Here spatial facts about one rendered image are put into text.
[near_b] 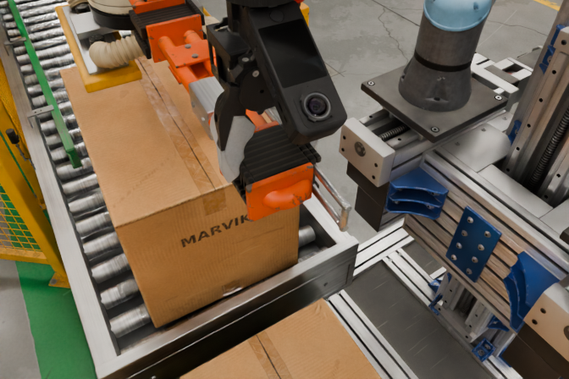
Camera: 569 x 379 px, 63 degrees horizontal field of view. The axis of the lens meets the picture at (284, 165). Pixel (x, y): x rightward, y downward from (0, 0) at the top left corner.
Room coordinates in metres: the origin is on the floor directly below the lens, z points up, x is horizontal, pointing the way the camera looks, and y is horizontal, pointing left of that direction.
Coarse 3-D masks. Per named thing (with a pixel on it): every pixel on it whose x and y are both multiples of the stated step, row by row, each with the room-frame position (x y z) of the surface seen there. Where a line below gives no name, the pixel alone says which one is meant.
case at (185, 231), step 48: (96, 96) 0.94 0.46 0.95; (144, 96) 0.94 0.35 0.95; (96, 144) 0.77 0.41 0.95; (144, 144) 0.77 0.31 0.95; (192, 144) 0.77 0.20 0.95; (144, 192) 0.62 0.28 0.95; (192, 192) 0.62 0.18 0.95; (144, 240) 0.56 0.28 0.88; (192, 240) 0.60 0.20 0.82; (240, 240) 0.65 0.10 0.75; (288, 240) 0.71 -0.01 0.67; (144, 288) 0.54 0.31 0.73; (192, 288) 0.59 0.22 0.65; (240, 288) 0.64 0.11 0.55
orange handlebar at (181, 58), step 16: (192, 32) 0.64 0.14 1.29; (160, 48) 0.61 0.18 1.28; (176, 48) 0.58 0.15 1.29; (192, 48) 0.58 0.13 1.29; (176, 64) 0.54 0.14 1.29; (192, 64) 0.58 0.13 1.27; (208, 64) 0.55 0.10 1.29; (192, 80) 0.51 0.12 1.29; (256, 112) 0.45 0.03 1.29; (272, 192) 0.31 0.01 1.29; (288, 192) 0.31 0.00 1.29; (304, 192) 0.32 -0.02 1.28; (272, 208) 0.31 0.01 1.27; (288, 208) 0.31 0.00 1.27
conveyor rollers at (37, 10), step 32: (0, 0) 2.34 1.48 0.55; (32, 0) 2.39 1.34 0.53; (64, 0) 2.39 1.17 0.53; (32, 32) 2.05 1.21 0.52; (128, 32) 2.02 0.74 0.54; (64, 64) 1.77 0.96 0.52; (32, 96) 1.54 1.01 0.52; (64, 96) 1.52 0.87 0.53; (64, 160) 1.16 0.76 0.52; (64, 192) 1.00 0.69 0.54; (96, 192) 0.99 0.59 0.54; (96, 224) 0.87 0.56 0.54; (96, 256) 0.77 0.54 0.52; (128, 288) 0.65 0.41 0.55; (128, 320) 0.56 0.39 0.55
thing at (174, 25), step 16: (160, 0) 0.70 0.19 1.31; (176, 0) 0.71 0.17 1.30; (144, 16) 0.67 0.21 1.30; (160, 16) 0.67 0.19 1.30; (176, 16) 0.67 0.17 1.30; (192, 16) 0.65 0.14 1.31; (144, 32) 0.62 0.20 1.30; (160, 32) 0.62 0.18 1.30; (176, 32) 0.63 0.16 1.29; (144, 48) 0.62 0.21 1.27
